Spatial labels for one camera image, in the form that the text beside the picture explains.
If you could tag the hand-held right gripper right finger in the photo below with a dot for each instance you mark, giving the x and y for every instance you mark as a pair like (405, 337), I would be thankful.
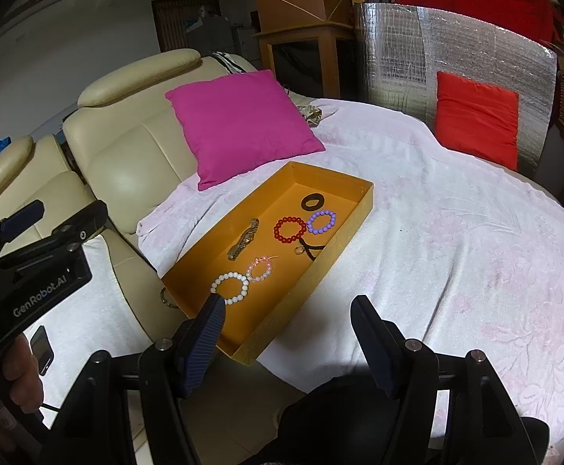
(374, 344)

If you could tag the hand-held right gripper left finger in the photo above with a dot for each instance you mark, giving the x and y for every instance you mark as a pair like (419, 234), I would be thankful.
(204, 344)

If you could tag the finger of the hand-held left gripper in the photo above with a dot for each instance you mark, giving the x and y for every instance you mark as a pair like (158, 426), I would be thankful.
(83, 225)
(22, 218)

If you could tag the brass bangle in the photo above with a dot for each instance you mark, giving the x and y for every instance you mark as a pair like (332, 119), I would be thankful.
(165, 302)

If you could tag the orange cardboard box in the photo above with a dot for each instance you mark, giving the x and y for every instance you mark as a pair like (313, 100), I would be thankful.
(282, 283)

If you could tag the gold wristwatch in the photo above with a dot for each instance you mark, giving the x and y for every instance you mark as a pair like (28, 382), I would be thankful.
(245, 238)

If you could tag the person's left hand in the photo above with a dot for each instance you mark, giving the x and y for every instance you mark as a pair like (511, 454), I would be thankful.
(5, 397)

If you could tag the black smartphone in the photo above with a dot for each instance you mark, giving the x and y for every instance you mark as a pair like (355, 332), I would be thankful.
(42, 348)

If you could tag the beige leather sofa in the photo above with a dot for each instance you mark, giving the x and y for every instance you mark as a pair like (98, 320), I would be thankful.
(117, 155)

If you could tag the white towel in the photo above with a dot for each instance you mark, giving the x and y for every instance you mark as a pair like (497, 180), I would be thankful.
(117, 310)

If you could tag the magenta pillow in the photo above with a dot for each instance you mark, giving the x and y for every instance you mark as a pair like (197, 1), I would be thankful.
(243, 126)

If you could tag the striped cloth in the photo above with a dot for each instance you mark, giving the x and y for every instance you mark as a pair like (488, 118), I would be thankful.
(223, 63)

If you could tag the brown wooden door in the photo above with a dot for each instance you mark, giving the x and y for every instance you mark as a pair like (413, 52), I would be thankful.
(165, 24)

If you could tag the patterned cloth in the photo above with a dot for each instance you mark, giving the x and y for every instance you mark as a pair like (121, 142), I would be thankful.
(311, 115)

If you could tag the red pillow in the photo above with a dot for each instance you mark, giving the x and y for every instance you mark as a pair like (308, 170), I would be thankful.
(475, 116)

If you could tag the silver foil insulation sheet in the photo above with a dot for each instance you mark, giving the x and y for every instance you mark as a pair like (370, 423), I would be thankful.
(393, 53)

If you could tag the red cloth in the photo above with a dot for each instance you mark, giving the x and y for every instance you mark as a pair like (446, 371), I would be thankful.
(480, 0)

